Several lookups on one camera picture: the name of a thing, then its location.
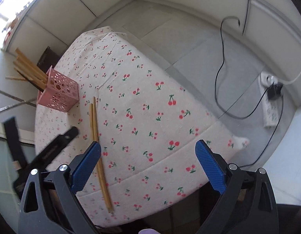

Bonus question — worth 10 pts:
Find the dark wooden chopstick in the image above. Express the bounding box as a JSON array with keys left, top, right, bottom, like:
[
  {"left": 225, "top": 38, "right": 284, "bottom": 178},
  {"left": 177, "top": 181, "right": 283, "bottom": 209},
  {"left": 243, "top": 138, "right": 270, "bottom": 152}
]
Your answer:
[{"left": 27, "top": 74, "right": 46, "bottom": 90}]

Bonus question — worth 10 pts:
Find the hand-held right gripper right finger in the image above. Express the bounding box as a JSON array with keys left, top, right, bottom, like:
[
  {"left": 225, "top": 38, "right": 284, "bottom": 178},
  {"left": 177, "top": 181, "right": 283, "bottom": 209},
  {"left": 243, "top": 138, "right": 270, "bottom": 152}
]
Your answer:
[{"left": 195, "top": 139, "right": 279, "bottom": 234}]

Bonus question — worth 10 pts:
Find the thin black adapter cable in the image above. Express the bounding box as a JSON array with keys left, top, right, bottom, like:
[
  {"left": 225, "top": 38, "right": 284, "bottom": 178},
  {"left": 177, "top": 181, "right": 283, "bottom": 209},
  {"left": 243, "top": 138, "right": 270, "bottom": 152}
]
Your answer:
[{"left": 238, "top": 97, "right": 285, "bottom": 170}]

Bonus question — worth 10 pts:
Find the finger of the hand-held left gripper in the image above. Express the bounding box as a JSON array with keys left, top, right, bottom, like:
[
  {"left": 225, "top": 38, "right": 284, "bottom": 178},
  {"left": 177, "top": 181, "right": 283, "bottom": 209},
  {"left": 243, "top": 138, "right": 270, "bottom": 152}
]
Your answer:
[{"left": 31, "top": 126, "right": 79, "bottom": 173}]

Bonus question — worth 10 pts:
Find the pink perforated utensil basket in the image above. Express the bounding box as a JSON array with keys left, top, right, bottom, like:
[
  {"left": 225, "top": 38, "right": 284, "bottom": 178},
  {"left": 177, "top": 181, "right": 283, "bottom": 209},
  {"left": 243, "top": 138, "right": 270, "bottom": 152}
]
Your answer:
[{"left": 36, "top": 65, "right": 79, "bottom": 113}]

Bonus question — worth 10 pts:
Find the black cable with hooked end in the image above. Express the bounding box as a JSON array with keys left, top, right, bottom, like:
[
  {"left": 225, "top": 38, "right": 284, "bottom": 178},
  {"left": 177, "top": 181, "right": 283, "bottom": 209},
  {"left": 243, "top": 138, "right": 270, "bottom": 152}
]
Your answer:
[{"left": 214, "top": 16, "right": 273, "bottom": 120}]

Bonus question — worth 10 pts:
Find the white power strip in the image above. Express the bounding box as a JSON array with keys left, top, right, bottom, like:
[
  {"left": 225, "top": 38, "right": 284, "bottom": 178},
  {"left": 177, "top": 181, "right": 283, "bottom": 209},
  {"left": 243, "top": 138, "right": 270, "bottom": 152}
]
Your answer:
[{"left": 260, "top": 71, "right": 284, "bottom": 128}]

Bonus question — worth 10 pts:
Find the black flat bar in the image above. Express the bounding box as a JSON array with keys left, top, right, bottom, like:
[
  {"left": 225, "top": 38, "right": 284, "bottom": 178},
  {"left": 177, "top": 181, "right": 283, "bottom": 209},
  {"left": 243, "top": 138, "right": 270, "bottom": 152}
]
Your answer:
[{"left": 3, "top": 116, "right": 28, "bottom": 168}]

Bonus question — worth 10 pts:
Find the cherry print tablecloth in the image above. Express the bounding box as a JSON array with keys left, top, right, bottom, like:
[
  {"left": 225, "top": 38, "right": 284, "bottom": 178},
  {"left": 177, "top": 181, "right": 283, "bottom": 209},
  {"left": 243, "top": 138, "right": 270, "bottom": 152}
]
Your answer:
[{"left": 33, "top": 26, "right": 250, "bottom": 227}]

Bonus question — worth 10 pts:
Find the grey metal bar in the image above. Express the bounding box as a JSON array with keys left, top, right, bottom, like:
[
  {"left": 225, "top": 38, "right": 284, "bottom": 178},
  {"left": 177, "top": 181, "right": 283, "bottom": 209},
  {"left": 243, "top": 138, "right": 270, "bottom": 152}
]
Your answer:
[{"left": 0, "top": 97, "right": 37, "bottom": 115}]

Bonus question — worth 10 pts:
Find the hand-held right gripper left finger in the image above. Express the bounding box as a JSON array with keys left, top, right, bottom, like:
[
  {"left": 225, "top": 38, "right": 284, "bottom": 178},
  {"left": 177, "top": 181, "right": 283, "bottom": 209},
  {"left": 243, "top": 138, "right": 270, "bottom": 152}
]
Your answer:
[{"left": 18, "top": 140, "right": 101, "bottom": 234}]

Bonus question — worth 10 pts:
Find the white cable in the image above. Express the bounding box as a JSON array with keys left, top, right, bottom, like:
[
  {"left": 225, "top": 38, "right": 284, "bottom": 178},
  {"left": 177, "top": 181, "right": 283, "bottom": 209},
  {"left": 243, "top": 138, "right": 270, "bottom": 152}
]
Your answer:
[{"left": 270, "top": 63, "right": 301, "bottom": 84}]

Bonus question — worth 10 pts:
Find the dark brown waste bin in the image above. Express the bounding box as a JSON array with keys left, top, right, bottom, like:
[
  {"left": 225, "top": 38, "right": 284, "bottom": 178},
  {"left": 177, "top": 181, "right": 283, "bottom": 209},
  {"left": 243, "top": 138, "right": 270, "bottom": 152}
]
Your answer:
[{"left": 36, "top": 46, "right": 64, "bottom": 75}]

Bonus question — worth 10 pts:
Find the black power adapter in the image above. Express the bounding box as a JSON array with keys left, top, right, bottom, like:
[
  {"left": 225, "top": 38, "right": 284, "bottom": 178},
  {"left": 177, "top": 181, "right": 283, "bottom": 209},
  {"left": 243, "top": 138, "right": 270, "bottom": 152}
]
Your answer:
[{"left": 267, "top": 83, "right": 284, "bottom": 101}]

